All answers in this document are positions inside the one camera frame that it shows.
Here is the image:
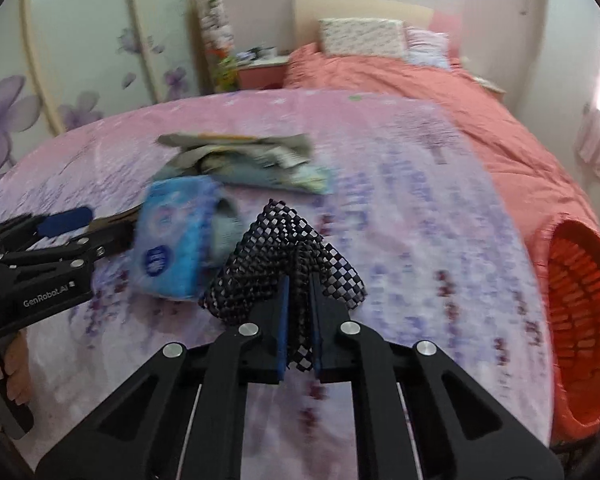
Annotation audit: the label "yellow-green plush toy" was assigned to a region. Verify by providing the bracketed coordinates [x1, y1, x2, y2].
[215, 55, 241, 92]

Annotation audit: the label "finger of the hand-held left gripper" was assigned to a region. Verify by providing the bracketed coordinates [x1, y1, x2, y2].
[0, 220, 137, 272]
[0, 206, 93, 251]

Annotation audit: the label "hanging plush toys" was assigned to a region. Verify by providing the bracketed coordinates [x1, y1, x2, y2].
[200, 0, 233, 53]

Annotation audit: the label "pink nightstand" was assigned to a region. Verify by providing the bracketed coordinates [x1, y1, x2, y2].
[472, 76, 506, 95]
[237, 55, 291, 92]

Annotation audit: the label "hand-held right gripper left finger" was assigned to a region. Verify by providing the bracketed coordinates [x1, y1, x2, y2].
[35, 280, 288, 480]

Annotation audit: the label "pink striped pillow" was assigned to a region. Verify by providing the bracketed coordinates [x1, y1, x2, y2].
[405, 25, 453, 68]

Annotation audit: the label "pink curtain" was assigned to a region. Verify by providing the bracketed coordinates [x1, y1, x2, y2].
[575, 105, 600, 166]

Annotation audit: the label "black mesh net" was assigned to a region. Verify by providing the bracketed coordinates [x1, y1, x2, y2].
[198, 199, 368, 373]

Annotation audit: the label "floral glass wardrobe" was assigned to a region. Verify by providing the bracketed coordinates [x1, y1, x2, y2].
[0, 0, 206, 171]

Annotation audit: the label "white floral pillow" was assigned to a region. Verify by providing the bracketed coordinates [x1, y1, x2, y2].
[317, 17, 408, 58]

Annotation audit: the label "person's left hand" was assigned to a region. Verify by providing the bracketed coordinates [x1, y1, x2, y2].
[0, 332, 32, 406]

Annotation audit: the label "blue tissue pack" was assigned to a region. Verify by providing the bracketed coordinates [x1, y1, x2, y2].
[132, 176, 241, 301]

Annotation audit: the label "salmon pink duvet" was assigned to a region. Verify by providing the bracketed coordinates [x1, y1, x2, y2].
[282, 42, 600, 261]

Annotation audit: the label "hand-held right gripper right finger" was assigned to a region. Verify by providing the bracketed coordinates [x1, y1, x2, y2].
[310, 275, 566, 480]

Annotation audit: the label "orange plastic laundry basket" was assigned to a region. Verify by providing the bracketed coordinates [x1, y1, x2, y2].
[525, 212, 600, 441]

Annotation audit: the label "beige bed headboard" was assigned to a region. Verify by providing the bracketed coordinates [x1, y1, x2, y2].
[294, 0, 463, 56]

